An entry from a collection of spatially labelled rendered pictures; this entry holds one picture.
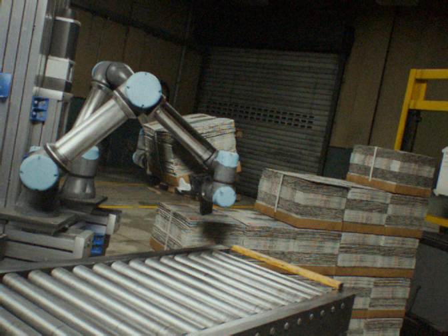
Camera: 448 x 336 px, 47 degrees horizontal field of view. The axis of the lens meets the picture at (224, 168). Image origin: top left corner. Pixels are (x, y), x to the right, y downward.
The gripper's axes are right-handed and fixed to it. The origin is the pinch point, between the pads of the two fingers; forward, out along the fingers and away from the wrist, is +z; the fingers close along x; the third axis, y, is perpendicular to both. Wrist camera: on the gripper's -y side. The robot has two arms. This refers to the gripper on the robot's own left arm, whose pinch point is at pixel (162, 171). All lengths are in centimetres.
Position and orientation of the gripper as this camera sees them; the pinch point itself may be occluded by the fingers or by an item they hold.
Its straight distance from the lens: 243.8
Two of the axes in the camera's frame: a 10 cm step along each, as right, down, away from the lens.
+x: 8.8, -2.3, 4.1
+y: -1.5, -9.6, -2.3
